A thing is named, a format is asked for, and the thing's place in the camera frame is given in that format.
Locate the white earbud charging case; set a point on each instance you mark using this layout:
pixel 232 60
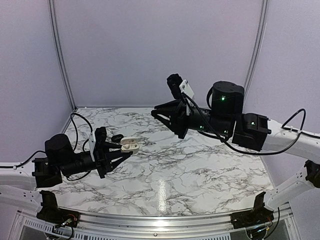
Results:
pixel 129 145

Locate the black earbud charging case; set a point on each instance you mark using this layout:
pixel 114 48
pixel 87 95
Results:
pixel 117 138

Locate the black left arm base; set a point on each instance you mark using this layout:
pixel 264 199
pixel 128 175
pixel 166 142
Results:
pixel 50 212

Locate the aluminium wall post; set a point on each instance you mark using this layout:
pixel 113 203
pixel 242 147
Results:
pixel 258 34
pixel 59 53

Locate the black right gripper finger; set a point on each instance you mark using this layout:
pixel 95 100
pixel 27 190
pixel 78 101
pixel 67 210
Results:
pixel 164 117
pixel 168 106

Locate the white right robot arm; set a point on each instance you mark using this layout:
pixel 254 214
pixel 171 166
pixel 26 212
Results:
pixel 254 135

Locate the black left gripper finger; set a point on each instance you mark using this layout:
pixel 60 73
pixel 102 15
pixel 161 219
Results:
pixel 115 158
pixel 109 147

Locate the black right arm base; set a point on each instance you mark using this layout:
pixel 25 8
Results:
pixel 259 214

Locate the left aluminium wall post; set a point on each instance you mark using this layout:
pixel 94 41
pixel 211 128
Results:
pixel 59 53

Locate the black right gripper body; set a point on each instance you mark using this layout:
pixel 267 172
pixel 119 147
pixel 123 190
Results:
pixel 181 128

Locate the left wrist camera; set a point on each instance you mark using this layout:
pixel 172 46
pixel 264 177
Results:
pixel 98 138

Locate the aluminium front rail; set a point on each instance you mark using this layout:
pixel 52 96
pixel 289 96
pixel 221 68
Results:
pixel 102 226

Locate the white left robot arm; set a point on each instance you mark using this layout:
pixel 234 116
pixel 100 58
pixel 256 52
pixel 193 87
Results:
pixel 44 169

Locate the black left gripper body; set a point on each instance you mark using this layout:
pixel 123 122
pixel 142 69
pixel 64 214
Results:
pixel 100 162

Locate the right aluminium wall post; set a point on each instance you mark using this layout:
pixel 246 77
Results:
pixel 258 34

